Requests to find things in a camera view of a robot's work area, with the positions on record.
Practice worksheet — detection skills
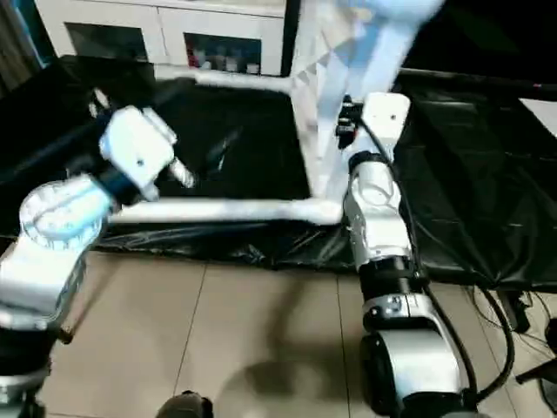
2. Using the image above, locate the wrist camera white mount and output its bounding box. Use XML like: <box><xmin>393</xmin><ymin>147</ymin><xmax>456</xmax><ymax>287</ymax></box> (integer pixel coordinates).
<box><xmin>354</xmin><ymin>91</ymin><xmax>413</xmax><ymax>152</ymax></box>
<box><xmin>97</xmin><ymin>105</ymin><xmax>178</xmax><ymax>202</ymax></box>

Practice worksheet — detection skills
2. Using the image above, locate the black long bar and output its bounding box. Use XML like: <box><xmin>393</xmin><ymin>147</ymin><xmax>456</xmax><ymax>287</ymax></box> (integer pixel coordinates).
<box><xmin>399</xmin><ymin>68</ymin><xmax>557</xmax><ymax>95</ymax></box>

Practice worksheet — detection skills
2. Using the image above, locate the white glass-door cabinet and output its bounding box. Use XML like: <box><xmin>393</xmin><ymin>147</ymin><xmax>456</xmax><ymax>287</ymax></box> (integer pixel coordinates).
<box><xmin>33</xmin><ymin>0</ymin><xmax>292</xmax><ymax>78</ymax></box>

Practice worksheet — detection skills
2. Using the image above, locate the black table mat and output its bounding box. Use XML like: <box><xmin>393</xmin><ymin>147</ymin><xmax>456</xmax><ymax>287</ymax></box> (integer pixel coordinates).
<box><xmin>0</xmin><ymin>54</ymin><xmax>557</xmax><ymax>291</ymax></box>

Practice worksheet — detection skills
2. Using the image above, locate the white plastic table top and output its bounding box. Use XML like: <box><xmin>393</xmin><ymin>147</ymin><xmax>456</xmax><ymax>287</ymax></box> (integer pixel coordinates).
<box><xmin>285</xmin><ymin>0</ymin><xmax>443</xmax><ymax>227</ymax></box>

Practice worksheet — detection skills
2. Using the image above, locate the black floor power strip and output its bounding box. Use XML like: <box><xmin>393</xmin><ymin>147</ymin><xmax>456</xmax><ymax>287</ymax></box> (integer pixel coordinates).
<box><xmin>500</xmin><ymin>290</ymin><xmax>532</xmax><ymax>334</ymax></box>

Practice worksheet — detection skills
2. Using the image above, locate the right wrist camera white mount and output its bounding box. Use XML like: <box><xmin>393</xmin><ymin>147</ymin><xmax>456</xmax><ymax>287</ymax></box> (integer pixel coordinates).
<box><xmin>354</xmin><ymin>91</ymin><xmax>413</xmax><ymax>152</ymax></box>

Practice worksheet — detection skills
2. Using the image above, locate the black stand base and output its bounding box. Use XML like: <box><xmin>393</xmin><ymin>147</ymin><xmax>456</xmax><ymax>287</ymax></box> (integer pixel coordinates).
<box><xmin>514</xmin><ymin>360</ymin><xmax>557</xmax><ymax>418</ymax></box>

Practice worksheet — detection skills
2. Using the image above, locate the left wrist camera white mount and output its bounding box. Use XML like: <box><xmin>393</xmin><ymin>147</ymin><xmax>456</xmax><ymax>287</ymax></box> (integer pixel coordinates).
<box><xmin>97</xmin><ymin>105</ymin><xmax>178</xmax><ymax>202</ymax></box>

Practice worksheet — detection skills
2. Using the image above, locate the white flat board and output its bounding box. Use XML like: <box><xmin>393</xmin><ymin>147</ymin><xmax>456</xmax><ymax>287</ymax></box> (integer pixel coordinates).
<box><xmin>519</xmin><ymin>98</ymin><xmax>557</xmax><ymax>137</ymax></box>

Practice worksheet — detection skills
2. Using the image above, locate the dark brown round object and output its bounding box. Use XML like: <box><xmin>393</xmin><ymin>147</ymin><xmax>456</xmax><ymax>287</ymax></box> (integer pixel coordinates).
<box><xmin>155</xmin><ymin>390</ymin><xmax>215</xmax><ymax>418</ymax></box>

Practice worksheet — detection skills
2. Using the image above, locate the grey curtain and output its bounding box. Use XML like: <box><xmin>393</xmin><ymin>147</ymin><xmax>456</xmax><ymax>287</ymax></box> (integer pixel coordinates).
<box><xmin>0</xmin><ymin>0</ymin><xmax>49</xmax><ymax>95</ymax></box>

